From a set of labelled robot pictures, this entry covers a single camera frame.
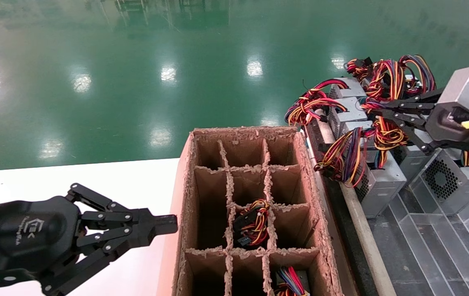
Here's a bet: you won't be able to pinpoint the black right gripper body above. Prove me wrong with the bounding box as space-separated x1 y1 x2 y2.
426 101 469 157

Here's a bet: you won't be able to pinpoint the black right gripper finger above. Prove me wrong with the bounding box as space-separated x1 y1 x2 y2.
369 88 443 118
382 112 435 155

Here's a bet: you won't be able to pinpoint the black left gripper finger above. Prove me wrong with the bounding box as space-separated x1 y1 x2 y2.
40 225 155 296
67 183 178 237

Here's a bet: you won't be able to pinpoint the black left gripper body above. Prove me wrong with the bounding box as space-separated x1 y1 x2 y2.
0 195 85 288

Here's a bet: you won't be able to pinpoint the grey power supply with cables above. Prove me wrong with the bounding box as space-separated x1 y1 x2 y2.
395 129 439 187
285 88 369 127
358 103 408 219
366 60 408 103

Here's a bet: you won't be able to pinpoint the brown cardboard box with dividers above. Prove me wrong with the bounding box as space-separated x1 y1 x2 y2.
158 127 344 296

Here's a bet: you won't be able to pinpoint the power supply in middle cell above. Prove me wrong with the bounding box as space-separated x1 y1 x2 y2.
232 199 271 247

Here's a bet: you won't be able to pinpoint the power supply in cell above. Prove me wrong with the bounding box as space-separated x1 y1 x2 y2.
232 199 271 247
275 266 310 296

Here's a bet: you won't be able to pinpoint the black conveyor edge strip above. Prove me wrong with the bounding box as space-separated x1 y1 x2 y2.
305 125 377 296

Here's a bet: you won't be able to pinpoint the power supply in bottom cell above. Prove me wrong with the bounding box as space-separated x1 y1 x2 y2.
275 266 310 296

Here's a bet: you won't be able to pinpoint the grey power supply arched cables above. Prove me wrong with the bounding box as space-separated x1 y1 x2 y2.
399 55 451 107

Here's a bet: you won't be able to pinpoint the grey power supply red cables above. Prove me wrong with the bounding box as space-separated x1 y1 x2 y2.
311 77 367 99

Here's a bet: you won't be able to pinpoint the cable bundle with black connector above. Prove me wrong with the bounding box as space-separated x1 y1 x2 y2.
346 58 373 83

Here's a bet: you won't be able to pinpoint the grey power supply purple cables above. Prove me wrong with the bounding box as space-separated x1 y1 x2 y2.
314 120 374 189

